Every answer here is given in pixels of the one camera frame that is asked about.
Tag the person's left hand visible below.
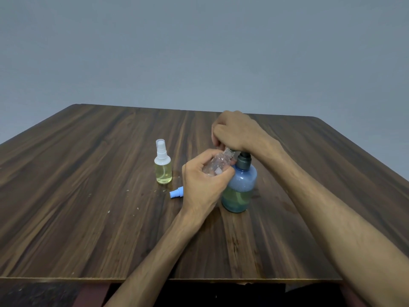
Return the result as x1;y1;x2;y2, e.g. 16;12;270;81
181;148;236;222

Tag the person's right hand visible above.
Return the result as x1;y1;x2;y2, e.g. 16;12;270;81
211;110;285;159

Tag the blue-capped small spray bottle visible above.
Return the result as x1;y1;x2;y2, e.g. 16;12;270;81
202;148;239;177

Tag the blue green pump bottle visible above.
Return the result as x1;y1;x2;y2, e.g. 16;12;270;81
221;151;258;214

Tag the clear small bottle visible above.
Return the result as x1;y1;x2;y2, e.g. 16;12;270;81
154;155;173;185

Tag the white spray cap with tube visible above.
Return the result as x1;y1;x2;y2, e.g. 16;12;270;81
156;139;168;160

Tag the person's left forearm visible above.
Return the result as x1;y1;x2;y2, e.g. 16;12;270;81
104;208;207;307

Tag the person's right forearm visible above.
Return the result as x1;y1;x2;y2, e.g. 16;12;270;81
259;143;409;307

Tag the maroon table leg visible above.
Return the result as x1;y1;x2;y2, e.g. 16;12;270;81
72;283;111;307
340;282;368;307

